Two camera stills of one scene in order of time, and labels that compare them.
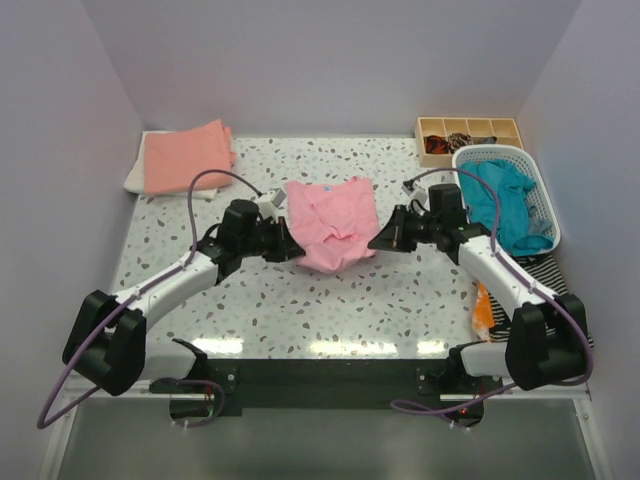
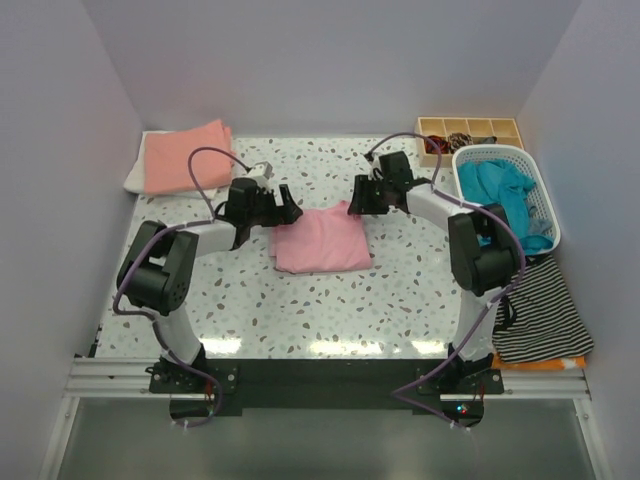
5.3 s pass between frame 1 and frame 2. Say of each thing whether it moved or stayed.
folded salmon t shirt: stayed
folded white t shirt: stayed
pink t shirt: moved
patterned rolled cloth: stayed
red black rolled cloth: stayed
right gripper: moved
